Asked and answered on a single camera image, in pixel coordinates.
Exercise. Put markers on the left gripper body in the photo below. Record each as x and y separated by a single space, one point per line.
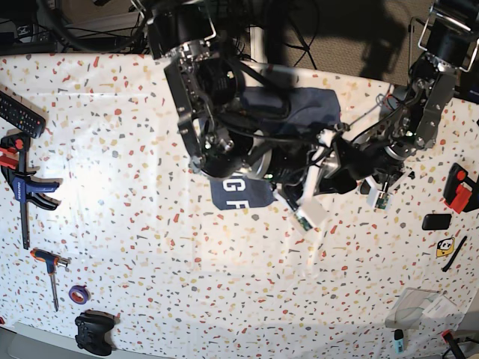
375 167

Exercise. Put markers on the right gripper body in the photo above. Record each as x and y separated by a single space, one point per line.
294 160

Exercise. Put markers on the blue grey T-shirt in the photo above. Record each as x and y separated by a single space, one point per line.
229 140

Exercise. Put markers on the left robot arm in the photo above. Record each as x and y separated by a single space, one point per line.
449 46

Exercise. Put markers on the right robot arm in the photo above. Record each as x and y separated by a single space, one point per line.
201 76

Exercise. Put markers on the small black box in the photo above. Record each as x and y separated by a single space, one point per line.
436 222

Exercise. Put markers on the black red clamp right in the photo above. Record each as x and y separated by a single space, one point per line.
461 192

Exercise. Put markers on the yellow sticker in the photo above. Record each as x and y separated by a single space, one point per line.
445 247

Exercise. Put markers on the black pen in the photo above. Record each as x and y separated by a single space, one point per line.
454 254

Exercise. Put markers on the clear plastic bag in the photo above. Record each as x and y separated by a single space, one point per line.
415 304

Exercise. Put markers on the red black tool bottom right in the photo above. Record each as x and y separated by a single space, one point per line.
453 346

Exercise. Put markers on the light blue highlighter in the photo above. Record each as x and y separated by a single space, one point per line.
399 344

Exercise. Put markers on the purple tape roll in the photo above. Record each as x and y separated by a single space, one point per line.
79 294

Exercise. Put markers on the black game controller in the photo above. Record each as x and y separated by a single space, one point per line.
92 329

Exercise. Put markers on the black TV remote control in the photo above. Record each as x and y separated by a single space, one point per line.
23 118

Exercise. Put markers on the blue black bar clamp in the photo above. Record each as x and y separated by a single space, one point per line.
14 154

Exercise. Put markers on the orange T-handle screwdriver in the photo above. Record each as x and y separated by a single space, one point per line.
52 261

